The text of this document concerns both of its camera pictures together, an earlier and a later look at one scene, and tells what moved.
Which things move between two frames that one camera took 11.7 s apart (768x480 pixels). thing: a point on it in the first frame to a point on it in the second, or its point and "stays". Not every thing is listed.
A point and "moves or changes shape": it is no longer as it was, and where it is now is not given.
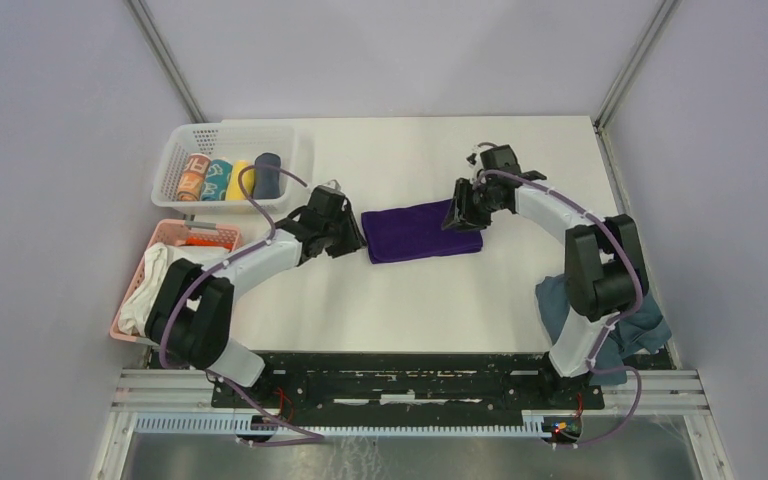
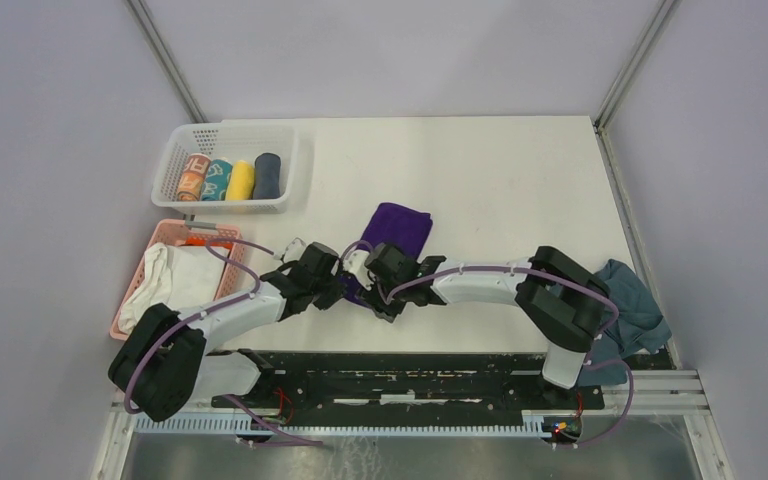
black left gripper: x=354 y=239 to x=334 y=292
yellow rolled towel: x=234 y=191 stays
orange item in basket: x=223 y=243 stays
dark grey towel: x=267 y=180 stays
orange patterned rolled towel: x=194 y=177 stays
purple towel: x=414 y=231 moves or changes shape
